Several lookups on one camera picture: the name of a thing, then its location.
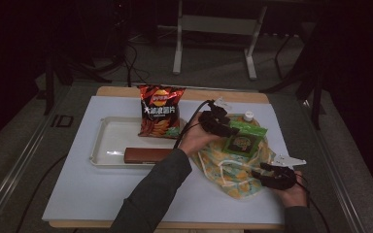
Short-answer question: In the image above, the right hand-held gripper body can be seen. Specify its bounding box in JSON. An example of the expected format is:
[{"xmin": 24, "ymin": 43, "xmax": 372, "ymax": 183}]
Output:
[{"xmin": 264, "ymin": 153, "xmax": 308, "ymax": 191}]

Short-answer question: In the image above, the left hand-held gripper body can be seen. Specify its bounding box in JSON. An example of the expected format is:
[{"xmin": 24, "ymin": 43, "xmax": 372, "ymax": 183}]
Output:
[{"xmin": 198, "ymin": 96, "xmax": 233, "ymax": 137}]

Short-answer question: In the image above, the green snack packet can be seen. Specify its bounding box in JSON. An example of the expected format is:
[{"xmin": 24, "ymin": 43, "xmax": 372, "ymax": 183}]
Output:
[{"xmin": 222, "ymin": 120, "xmax": 269, "ymax": 159}]

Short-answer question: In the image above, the citrus print fabric bag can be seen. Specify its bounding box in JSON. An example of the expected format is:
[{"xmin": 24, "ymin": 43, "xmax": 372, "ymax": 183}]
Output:
[{"xmin": 189, "ymin": 113, "xmax": 278, "ymax": 200}]

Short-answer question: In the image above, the orange black chips bag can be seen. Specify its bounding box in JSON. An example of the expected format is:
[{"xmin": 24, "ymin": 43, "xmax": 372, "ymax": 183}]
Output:
[{"xmin": 138, "ymin": 84, "xmax": 187, "ymax": 140}]

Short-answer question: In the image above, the white plastic tray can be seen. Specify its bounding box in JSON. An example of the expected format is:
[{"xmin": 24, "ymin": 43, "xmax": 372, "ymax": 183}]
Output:
[{"xmin": 89, "ymin": 116, "xmax": 188, "ymax": 170}]

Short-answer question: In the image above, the person's right hand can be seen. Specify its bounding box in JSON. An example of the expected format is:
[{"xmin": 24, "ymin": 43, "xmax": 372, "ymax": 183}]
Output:
[{"xmin": 272, "ymin": 170, "xmax": 309, "ymax": 209}]

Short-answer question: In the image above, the person's left hand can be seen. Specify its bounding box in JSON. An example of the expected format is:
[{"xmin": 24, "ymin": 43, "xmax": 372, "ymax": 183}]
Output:
[{"xmin": 178, "ymin": 111, "xmax": 221, "ymax": 158}]

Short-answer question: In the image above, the white metal stand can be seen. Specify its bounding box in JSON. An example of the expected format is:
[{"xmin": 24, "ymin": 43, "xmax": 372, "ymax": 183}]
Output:
[{"xmin": 172, "ymin": 0, "xmax": 269, "ymax": 82}]

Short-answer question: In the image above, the black equipment stand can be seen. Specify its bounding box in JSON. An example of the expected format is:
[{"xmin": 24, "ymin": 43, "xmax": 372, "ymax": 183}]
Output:
[{"xmin": 105, "ymin": 0, "xmax": 135, "ymax": 71}]

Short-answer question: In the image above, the white table board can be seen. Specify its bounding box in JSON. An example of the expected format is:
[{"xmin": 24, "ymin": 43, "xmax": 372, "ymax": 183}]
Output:
[{"xmin": 42, "ymin": 95, "xmax": 292, "ymax": 226}]

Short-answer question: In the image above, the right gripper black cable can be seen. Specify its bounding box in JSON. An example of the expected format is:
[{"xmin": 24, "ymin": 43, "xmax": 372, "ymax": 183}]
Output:
[{"xmin": 295, "ymin": 179, "xmax": 332, "ymax": 233}]

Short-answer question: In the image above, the metal rail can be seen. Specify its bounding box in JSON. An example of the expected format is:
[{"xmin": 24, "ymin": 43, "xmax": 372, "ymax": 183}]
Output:
[
  {"xmin": 304, "ymin": 100, "xmax": 367, "ymax": 233},
  {"xmin": 0, "ymin": 113, "xmax": 57, "ymax": 233}
]

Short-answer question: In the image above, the black floor cable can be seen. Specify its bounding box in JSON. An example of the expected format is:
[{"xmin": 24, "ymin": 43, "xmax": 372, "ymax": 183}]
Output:
[
  {"xmin": 122, "ymin": 42, "xmax": 151, "ymax": 88},
  {"xmin": 15, "ymin": 153, "xmax": 69, "ymax": 233}
]

